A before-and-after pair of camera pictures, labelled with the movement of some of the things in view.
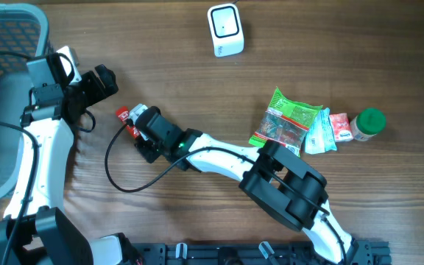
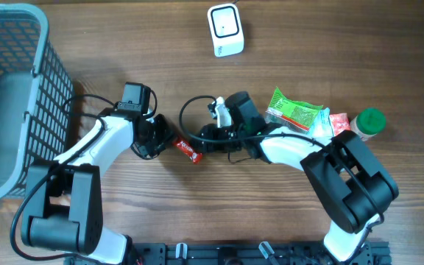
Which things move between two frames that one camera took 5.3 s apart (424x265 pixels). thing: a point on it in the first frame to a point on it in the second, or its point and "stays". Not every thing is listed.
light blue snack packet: x=319 y=137 stays
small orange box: x=341 y=127 stays
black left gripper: x=99 y=92 to x=168 y=136
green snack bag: x=285 y=124 stays
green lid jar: x=367 y=124 stays
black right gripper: x=142 y=146 to x=211 y=132
